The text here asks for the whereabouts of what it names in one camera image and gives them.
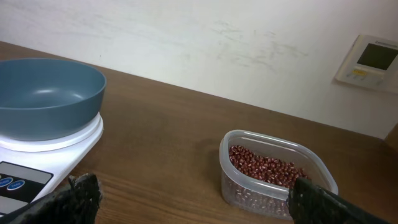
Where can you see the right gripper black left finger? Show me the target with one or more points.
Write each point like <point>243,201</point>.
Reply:
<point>76,202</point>

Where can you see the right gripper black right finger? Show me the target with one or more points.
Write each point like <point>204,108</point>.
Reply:
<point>311,204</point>

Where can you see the white digital kitchen scale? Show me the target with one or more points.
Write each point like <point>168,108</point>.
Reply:
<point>32,169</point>

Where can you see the blue-grey bowl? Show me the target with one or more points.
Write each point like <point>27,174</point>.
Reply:
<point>43,98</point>

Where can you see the red adzuki beans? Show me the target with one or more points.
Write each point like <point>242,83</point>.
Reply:
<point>266,169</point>

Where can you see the clear plastic container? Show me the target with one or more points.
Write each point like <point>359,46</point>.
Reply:
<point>258,196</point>

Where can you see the beige wall control panel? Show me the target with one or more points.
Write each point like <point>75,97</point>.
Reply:
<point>371,63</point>

